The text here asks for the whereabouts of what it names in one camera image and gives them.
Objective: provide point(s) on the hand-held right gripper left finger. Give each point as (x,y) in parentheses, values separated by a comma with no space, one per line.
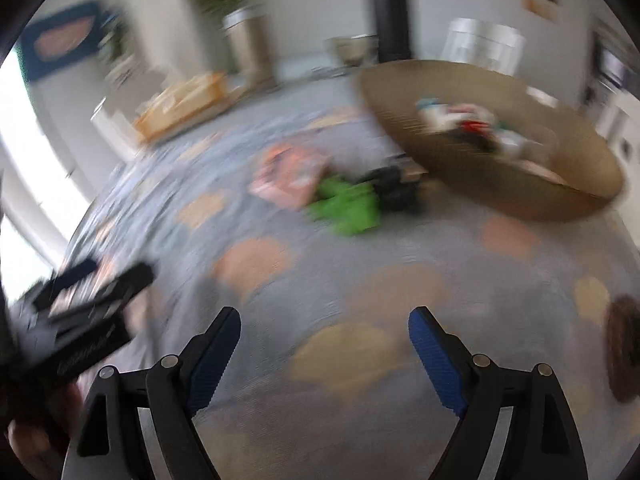
(215,355)

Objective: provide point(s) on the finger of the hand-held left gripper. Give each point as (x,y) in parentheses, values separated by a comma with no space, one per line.
(112,287)
(70,277)

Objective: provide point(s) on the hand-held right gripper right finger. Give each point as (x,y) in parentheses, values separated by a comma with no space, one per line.
(435,355)

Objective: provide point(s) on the gold ribbed glass bowl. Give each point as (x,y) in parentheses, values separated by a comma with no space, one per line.
(500,185)

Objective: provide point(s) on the black-haired white figurine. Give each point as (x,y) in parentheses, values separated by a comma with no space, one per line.
(435,112)

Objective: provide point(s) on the person's left hand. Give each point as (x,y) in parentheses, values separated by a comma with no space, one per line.
(35,440)

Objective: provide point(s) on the white chair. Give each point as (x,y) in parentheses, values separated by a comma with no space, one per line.
(482,42)
(115,130)

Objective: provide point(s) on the black figurine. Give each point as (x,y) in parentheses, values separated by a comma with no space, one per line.
(395,190)

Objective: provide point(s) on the translucent green figurine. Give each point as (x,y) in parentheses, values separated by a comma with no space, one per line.
(350,207)

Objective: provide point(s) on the round brown coaster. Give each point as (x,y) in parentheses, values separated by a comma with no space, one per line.
(625,350)

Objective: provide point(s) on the pink tissue packet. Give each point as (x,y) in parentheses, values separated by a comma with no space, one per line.
(290,175)

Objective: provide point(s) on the yellow tissue pack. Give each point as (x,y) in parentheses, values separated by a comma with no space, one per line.
(185,105)

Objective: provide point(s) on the potted plant in white pot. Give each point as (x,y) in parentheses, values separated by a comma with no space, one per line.
(115,45)

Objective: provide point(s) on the gold thermos bottle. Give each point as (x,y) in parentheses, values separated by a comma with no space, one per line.
(250,50)

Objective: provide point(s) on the television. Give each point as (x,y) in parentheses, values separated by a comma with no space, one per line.
(610,67)

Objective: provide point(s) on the large black thermos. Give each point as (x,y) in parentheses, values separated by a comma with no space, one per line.
(392,10)

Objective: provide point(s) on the blue wall poster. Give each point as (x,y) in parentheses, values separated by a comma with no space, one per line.
(62,40)

